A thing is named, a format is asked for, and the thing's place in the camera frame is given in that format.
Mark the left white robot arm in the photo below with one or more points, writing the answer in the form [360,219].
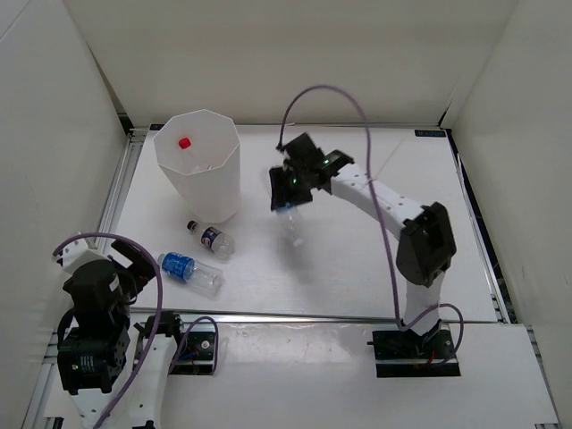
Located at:
[114,370]

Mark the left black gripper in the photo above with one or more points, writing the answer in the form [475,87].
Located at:
[141,262]

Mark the Pepsi black cap bottle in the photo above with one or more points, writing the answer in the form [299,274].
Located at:
[218,242]

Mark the red label plastic bottle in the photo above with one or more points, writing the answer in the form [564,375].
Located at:
[191,160]

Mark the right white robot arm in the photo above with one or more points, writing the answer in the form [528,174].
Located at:
[424,234]

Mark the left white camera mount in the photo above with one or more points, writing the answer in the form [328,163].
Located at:
[76,254]

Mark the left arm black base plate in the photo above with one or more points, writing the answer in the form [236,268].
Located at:
[197,352]

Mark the white octagonal plastic bin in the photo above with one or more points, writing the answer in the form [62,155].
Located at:
[213,196]

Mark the Aquafina blue label bottle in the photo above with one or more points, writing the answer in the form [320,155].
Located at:
[290,222]

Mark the blue label white cap bottle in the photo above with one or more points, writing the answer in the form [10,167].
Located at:
[196,276]

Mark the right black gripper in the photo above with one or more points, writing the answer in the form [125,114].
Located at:
[278,179]

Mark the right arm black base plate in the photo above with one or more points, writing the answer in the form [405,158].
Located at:
[406,355]

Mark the aluminium frame rail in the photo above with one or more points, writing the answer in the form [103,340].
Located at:
[128,160]

